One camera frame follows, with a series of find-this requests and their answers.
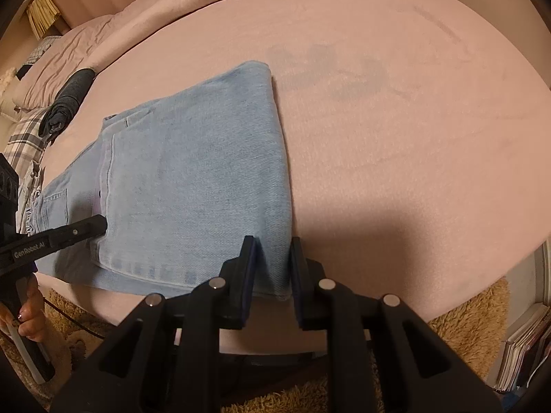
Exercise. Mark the light blue denim pants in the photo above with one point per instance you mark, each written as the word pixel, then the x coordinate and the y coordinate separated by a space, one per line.
pixel 193 172

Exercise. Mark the pink pillow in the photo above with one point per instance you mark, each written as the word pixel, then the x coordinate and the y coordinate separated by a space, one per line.
pixel 60 56

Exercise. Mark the plaid cloth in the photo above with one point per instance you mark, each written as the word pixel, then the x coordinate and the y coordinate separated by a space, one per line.
pixel 26 137

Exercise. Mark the stack of magazines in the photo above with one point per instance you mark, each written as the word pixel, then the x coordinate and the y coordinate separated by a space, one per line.
pixel 523 344

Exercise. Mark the crumpled light blue cloth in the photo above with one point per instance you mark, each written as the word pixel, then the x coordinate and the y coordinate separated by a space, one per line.
pixel 32 189

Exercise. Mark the checkered cloth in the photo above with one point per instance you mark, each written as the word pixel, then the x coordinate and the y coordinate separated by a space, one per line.
pixel 45 45

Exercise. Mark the dark rolled cloth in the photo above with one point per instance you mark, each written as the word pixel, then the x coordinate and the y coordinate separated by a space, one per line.
pixel 69 94

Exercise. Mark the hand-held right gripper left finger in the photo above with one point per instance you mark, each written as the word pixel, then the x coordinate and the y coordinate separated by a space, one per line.
pixel 249 292

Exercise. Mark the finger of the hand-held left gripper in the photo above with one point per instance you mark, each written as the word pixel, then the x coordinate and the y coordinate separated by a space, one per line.
pixel 77 231

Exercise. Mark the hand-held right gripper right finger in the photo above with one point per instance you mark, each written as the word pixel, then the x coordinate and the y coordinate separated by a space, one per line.
pixel 296 284

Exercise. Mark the person's left hand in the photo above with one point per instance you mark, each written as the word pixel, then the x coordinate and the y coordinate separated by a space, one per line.
pixel 32 314

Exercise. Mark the beige shaggy rug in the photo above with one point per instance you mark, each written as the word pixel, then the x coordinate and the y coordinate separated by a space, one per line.
pixel 465 331

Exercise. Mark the white cabinet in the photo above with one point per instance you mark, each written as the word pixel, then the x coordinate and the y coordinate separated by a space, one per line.
pixel 544 271

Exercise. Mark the dark navy cloth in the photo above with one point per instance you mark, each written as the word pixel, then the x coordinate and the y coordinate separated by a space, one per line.
pixel 23 71

